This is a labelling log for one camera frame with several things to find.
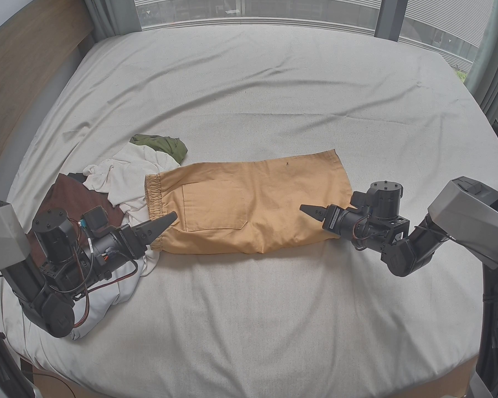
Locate pale blue garment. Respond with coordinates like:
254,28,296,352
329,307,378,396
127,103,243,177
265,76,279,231
70,259,144,341

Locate bed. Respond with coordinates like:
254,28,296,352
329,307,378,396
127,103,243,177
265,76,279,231
0,0,498,398

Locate cream white garment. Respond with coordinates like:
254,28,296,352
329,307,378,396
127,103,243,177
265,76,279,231
82,143,183,279

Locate brown garment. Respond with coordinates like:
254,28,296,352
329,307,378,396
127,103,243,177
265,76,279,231
25,174,128,257

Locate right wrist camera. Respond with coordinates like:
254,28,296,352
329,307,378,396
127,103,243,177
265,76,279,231
350,191,370,211

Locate green garment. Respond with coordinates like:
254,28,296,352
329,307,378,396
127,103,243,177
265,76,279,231
130,134,188,167

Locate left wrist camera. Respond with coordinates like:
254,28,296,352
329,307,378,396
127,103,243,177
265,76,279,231
82,206,109,234

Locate blue-green curtain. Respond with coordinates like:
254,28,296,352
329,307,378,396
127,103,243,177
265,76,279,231
464,0,498,124
75,0,144,44

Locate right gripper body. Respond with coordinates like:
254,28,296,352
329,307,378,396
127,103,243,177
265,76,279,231
322,204,369,240

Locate tan shorts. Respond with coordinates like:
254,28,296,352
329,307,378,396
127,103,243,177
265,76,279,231
143,150,354,255

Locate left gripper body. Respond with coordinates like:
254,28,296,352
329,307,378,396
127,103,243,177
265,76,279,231
86,223,154,277

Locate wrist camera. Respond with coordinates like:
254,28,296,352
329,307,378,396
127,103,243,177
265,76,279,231
350,191,370,211
82,206,109,234

